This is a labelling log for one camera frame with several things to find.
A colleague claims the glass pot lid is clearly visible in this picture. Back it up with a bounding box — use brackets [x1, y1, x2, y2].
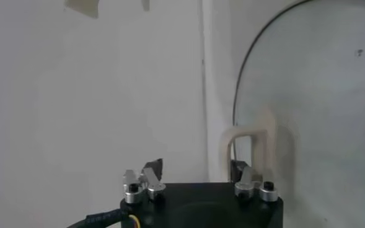
[219, 0, 365, 228]

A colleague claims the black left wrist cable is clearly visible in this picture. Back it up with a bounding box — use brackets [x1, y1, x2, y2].
[66, 209, 139, 228]

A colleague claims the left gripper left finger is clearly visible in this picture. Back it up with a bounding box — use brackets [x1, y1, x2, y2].
[122, 158, 167, 204]

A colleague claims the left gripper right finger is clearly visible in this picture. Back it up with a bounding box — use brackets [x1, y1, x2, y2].
[230, 159, 284, 203]

